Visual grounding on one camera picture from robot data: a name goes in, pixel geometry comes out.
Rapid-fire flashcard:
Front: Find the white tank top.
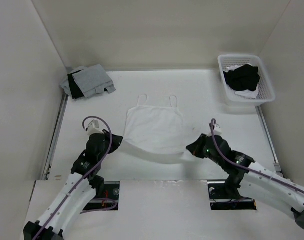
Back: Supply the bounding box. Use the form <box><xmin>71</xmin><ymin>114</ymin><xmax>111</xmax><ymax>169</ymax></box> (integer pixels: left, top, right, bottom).
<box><xmin>124</xmin><ymin>94</ymin><xmax>194</xmax><ymax>165</ymax></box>

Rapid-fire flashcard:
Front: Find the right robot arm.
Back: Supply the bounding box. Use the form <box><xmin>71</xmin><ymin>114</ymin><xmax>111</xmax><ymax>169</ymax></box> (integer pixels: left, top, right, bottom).
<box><xmin>186</xmin><ymin>134</ymin><xmax>304</xmax><ymax>230</ymax></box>

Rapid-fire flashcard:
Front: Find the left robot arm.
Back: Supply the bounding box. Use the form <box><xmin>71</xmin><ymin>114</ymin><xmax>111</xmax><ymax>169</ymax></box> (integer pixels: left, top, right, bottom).
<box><xmin>23</xmin><ymin>130</ymin><xmax>123</xmax><ymax>240</ymax></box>

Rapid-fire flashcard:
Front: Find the folded black tank top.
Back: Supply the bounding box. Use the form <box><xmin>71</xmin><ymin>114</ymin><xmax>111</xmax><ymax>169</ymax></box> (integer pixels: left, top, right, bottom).
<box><xmin>67</xmin><ymin>70</ymin><xmax>84</xmax><ymax>100</ymax></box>

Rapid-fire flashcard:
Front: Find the folded grey tank top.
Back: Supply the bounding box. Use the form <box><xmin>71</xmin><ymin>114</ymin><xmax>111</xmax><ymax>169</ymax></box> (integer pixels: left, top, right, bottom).
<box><xmin>72</xmin><ymin>64</ymin><xmax>116</xmax><ymax>99</ymax></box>

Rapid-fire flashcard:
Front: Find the light grey bottom tank top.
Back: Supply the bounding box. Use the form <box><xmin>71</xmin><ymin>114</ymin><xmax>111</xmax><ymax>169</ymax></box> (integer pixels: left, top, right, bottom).
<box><xmin>60</xmin><ymin>66</ymin><xmax>87</xmax><ymax>97</ymax></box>

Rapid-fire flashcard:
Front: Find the white garment in basket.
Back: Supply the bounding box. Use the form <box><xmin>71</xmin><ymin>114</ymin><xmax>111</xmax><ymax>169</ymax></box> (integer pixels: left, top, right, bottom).
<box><xmin>224</xmin><ymin>65</ymin><xmax>258</xmax><ymax>99</ymax></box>

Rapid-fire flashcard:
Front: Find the white plastic laundry basket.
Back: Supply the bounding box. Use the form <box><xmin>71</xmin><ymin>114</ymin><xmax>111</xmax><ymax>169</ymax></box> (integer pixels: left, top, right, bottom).
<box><xmin>217</xmin><ymin>54</ymin><xmax>275</xmax><ymax>107</ymax></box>

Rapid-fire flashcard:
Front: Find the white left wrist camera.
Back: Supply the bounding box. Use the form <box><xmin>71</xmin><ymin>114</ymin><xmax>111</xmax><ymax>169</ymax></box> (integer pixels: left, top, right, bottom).
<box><xmin>85</xmin><ymin>119</ymin><xmax>103</xmax><ymax>136</ymax></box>

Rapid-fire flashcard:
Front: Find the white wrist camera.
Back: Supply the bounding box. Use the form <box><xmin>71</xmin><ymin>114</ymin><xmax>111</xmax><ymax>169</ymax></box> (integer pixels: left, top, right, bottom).
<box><xmin>85</xmin><ymin>119</ymin><xmax>103</xmax><ymax>136</ymax></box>
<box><xmin>209</xmin><ymin>123</ymin><xmax>222</xmax><ymax>136</ymax></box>

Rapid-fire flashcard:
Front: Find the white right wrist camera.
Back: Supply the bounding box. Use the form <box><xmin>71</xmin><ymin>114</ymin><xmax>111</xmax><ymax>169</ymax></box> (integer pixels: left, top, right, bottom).
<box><xmin>209</xmin><ymin>123</ymin><xmax>222</xmax><ymax>136</ymax></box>

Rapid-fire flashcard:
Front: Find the left metal table rail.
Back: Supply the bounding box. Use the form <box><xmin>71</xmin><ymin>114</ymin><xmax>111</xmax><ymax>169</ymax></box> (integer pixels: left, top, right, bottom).
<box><xmin>39</xmin><ymin>93</ymin><xmax>68</xmax><ymax>181</ymax></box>

